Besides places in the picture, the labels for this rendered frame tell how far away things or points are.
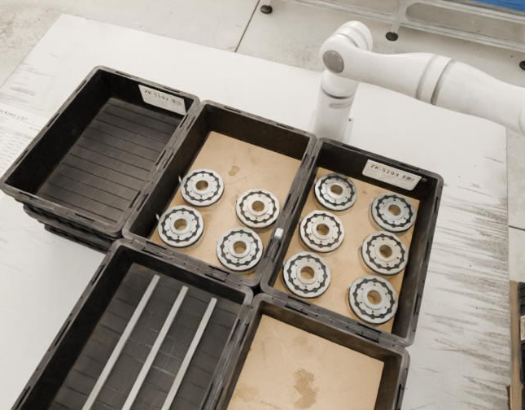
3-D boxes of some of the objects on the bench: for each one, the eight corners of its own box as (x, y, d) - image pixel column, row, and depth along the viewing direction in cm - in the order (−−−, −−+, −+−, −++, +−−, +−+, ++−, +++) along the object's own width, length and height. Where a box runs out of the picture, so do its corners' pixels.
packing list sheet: (-9, 100, 123) (-10, 99, 123) (58, 118, 121) (57, 116, 120) (-80, 186, 108) (-81, 185, 108) (-5, 207, 106) (-6, 207, 105)
